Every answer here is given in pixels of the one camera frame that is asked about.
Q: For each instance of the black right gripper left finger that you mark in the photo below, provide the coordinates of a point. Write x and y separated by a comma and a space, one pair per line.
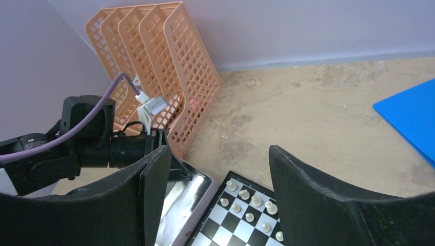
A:
123, 208

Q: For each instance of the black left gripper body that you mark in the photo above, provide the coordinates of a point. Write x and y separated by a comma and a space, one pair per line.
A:
166, 152

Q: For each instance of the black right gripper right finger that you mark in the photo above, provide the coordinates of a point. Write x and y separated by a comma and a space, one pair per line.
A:
316, 208

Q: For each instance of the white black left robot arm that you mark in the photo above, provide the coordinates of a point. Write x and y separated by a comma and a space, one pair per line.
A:
96, 145

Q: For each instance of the black white chess board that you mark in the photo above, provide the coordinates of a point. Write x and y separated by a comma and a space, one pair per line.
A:
237, 216

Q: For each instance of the pink capped small bottle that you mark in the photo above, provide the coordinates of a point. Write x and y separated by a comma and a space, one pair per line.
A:
195, 105

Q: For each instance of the pink metal tin box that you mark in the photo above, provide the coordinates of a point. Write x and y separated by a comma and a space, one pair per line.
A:
188, 195

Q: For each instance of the orange plastic file organizer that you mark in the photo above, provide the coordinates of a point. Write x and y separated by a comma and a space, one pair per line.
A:
159, 47

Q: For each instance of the blue notebook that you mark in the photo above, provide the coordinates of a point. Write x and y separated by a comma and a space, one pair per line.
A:
411, 114

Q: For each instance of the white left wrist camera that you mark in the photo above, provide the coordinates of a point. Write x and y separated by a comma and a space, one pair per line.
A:
148, 108

